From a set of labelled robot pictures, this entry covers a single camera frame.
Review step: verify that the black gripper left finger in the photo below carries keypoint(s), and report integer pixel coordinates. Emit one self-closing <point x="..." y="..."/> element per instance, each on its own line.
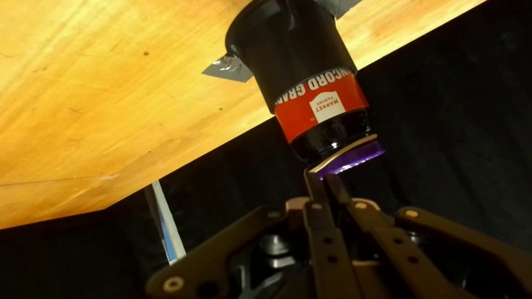
<point x="325" y="249"/>

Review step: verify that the white vertical pole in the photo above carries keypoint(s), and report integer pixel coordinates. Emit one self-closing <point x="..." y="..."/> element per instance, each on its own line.
<point x="167" y="226"/>

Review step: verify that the black backdrop curtain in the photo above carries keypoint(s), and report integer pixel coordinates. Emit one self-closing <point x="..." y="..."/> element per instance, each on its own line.
<point x="470" y="109"/>

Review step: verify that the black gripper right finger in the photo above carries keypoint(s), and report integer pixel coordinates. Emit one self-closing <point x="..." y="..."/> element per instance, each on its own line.
<point x="399" y="249"/>

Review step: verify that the grey duct tape strip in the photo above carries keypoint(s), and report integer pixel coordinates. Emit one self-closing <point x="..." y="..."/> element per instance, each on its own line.
<point x="226" y="68"/>

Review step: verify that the dark jar with red label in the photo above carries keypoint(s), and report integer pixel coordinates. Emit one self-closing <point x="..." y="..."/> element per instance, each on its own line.
<point x="304" y="60"/>

